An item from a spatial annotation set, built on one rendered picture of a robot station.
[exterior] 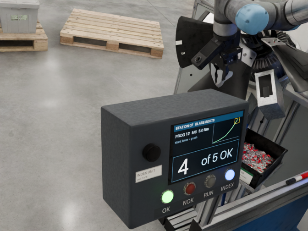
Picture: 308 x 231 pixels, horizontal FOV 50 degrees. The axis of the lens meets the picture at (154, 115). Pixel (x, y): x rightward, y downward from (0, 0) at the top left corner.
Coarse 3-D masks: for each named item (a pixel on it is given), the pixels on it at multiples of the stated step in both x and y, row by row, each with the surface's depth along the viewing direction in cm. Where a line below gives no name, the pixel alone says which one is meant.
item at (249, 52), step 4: (240, 44) 127; (236, 48) 127; (244, 48) 128; (248, 48) 128; (244, 52) 128; (248, 52) 128; (252, 52) 128; (240, 56) 127; (244, 56) 127; (248, 56) 128; (252, 56) 128; (244, 60) 127; (248, 60) 128; (252, 60) 128; (248, 64) 128
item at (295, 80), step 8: (272, 48) 117; (280, 48) 118; (288, 48) 119; (296, 48) 121; (280, 56) 114; (288, 56) 114; (296, 56) 114; (304, 56) 116; (288, 64) 111; (296, 64) 111; (304, 64) 111; (288, 72) 109; (296, 72) 109; (304, 72) 109; (296, 80) 107; (304, 80) 107; (296, 88) 105; (304, 88) 105
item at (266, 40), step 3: (261, 39) 122; (264, 39) 122; (267, 39) 123; (270, 39) 124; (264, 42) 121; (267, 42) 121; (270, 42) 121; (273, 42) 122; (276, 42) 123; (279, 42) 124; (282, 42) 124; (270, 45) 119; (273, 45) 120
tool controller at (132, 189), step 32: (192, 96) 64; (224, 96) 65; (128, 128) 50; (160, 128) 52; (192, 128) 56; (224, 128) 61; (128, 160) 51; (160, 160) 54; (224, 160) 63; (128, 192) 53; (160, 192) 57; (224, 192) 67; (128, 224) 55
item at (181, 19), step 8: (184, 16) 145; (184, 24) 145; (192, 24) 142; (200, 24) 140; (208, 24) 138; (176, 32) 148; (184, 32) 145; (192, 32) 142; (200, 32) 140; (208, 32) 138; (176, 40) 148; (184, 40) 146; (192, 40) 143; (200, 40) 141; (208, 40) 139; (176, 48) 149; (184, 48) 147; (192, 48) 144; (200, 48) 143; (184, 56) 147; (192, 56) 145; (184, 64) 148
